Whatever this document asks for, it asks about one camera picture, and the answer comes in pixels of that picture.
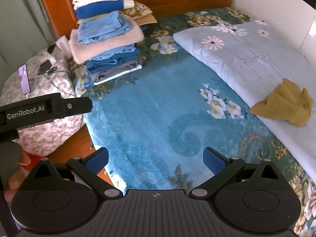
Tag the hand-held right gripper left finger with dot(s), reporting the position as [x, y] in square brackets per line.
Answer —
[97, 160]

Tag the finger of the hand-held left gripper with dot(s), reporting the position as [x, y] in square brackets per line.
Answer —
[76, 106]

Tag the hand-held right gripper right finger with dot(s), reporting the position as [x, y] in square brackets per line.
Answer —
[213, 164]

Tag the yellow knit sweater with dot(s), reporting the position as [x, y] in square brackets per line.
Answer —
[286, 103]

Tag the stack of folded clothes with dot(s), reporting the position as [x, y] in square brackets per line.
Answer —
[106, 37]

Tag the person's left hand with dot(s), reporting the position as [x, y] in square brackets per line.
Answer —
[21, 175]

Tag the grey floral pillow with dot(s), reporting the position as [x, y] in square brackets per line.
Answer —
[44, 88]

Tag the phone with purple screen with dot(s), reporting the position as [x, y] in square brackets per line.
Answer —
[24, 79]

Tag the black charger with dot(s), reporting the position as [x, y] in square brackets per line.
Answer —
[46, 66]

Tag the white power bank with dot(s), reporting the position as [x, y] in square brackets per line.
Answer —
[45, 60]

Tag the black phone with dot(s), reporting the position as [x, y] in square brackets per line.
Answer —
[51, 48]

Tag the teal floral blanket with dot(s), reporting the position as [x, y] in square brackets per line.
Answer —
[148, 113]

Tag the light blue floral pillow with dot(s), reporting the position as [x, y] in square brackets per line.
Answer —
[251, 59]

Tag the beige floral folded cloth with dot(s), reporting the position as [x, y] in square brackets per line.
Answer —
[142, 13]

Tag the white bed side board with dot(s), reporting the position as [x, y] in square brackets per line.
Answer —
[271, 5]

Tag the orange wooden bed rail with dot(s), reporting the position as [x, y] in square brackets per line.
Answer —
[74, 143]

